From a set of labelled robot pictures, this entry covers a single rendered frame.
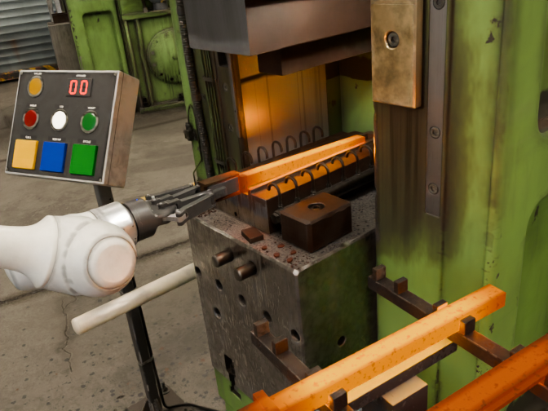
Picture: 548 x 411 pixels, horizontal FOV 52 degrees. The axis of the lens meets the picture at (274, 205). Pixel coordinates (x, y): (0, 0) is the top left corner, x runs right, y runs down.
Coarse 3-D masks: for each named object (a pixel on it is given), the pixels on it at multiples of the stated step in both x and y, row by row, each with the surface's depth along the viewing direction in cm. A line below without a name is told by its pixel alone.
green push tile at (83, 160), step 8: (80, 144) 138; (72, 152) 139; (80, 152) 138; (88, 152) 137; (96, 152) 137; (72, 160) 139; (80, 160) 138; (88, 160) 137; (72, 168) 139; (80, 168) 138; (88, 168) 136
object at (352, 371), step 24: (480, 288) 77; (456, 312) 73; (480, 312) 74; (408, 336) 69; (432, 336) 70; (360, 360) 66; (384, 360) 67; (312, 384) 64; (336, 384) 63; (360, 384) 66; (264, 408) 60; (288, 408) 61; (312, 408) 63
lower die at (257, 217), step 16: (320, 144) 137; (368, 144) 133; (272, 160) 133; (320, 160) 125; (336, 160) 126; (352, 160) 125; (368, 160) 127; (304, 176) 119; (320, 176) 119; (336, 176) 122; (256, 192) 114; (272, 192) 113; (288, 192) 114; (304, 192) 117; (352, 192) 127; (224, 208) 124; (240, 208) 119; (256, 208) 114; (272, 208) 112; (256, 224) 116; (272, 224) 113
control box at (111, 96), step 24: (24, 72) 149; (48, 72) 146; (72, 72) 142; (96, 72) 139; (120, 72) 136; (24, 96) 149; (48, 96) 145; (72, 96) 142; (96, 96) 138; (120, 96) 137; (48, 120) 144; (72, 120) 141; (96, 120) 137; (120, 120) 138; (72, 144) 140; (96, 144) 137; (120, 144) 139; (96, 168) 136; (120, 168) 140
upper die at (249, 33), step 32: (192, 0) 106; (224, 0) 99; (256, 0) 96; (288, 0) 100; (320, 0) 105; (352, 0) 110; (192, 32) 110; (224, 32) 102; (256, 32) 98; (288, 32) 102; (320, 32) 107
